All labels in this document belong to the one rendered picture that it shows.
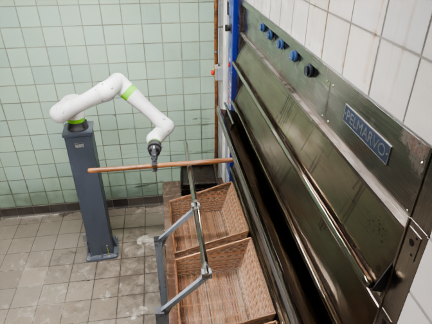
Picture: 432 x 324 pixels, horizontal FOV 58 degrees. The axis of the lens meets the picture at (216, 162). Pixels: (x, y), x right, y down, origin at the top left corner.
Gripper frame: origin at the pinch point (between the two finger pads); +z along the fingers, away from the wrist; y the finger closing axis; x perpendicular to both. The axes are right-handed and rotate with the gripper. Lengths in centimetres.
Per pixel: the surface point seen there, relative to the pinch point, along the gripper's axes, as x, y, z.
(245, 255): -51, 45, 38
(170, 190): -8, 61, -59
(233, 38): -55, -66, -38
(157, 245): 0.7, 27.6, 41.6
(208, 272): -23, 2, 88
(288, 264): -50, -21, 110
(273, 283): -56, 24, 80
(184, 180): -20, 41, -43
